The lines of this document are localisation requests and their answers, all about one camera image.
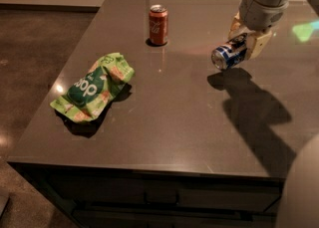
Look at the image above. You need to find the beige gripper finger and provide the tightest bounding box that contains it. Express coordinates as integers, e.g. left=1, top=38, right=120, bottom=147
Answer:
left=228, top=13, right=248, bottom=40
left=245, top=31, right=272, bottom=60

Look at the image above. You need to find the blue pepsi can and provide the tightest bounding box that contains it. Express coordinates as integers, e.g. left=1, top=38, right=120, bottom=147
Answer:
left=211, top=33, right=247, bottom=71

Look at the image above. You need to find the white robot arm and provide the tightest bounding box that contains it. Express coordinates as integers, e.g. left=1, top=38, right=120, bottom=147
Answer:
left=228, top=0, right=319, bottom=228

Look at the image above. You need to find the red coca-cola can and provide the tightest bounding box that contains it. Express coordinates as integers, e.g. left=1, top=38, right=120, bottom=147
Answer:
left=149, top=4, right=168, bottom=46

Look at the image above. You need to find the green snack bag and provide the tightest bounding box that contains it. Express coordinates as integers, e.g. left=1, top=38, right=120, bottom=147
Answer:
left=50, top=53, right=135, bottom=123

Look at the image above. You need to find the dark cabinet drawer front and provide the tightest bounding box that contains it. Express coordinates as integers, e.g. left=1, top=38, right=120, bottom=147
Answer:
left=49, top=174, right=279, bottom=212

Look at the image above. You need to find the dark drawer handle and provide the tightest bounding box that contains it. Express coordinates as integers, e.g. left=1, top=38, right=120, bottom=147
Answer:
left=144, top=189, right=179, bottom=206

